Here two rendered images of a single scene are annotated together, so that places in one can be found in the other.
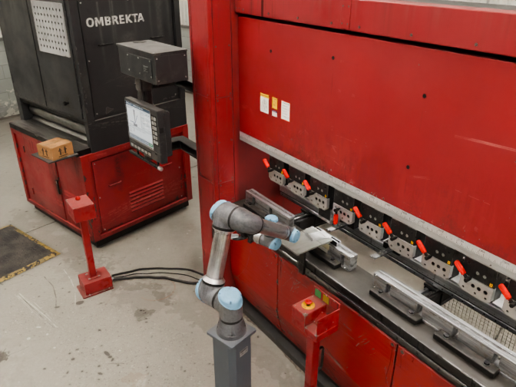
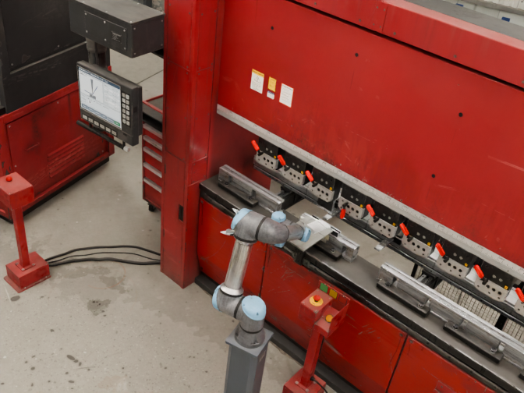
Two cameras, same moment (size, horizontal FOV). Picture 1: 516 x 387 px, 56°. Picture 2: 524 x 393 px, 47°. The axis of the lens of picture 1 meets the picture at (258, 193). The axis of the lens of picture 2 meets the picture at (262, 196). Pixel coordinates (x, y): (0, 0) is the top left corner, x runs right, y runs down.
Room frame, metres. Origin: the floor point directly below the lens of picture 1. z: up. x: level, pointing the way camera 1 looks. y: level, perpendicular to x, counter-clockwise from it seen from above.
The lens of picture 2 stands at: (-0.02, 0.78, 3.06)
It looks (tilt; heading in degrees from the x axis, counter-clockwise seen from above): 35 degrees down; 343
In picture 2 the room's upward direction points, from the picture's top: 8 degrees clockwise
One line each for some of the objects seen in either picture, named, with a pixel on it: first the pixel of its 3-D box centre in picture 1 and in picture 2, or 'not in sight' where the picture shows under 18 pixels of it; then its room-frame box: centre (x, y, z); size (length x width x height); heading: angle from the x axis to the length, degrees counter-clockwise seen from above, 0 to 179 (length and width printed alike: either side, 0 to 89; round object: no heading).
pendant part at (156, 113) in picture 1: (150, 128); (111, 101); (3.17, 0.73, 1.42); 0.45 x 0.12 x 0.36; 40
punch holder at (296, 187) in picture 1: (301, 180); (298, 166); (2.68, -0.26, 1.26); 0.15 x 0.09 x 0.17; 35
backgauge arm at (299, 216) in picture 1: (320, 213); (298, 189); (3.08, -0.45, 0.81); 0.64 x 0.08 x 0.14; 125
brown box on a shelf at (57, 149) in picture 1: (53, 148); not in sight; (3.79, 1.69, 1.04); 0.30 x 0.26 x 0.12; 49
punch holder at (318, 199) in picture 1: (323, 192); (326, 182); (2.51, -0.38, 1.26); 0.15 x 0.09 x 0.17; 35
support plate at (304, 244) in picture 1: (305, 240); (306, 232); (2.41, -0.27, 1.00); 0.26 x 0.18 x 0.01; 125
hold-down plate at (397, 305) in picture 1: (395, 305); (402, 297); (1.97, -0.69, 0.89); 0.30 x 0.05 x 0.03; 35
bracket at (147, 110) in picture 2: (180, 150); (138, 118); (3.41, 0.57, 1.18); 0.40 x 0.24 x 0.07; 35
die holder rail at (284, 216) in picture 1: (269, 208); (250, 189); (2.95, -0.08, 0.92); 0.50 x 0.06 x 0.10; 35
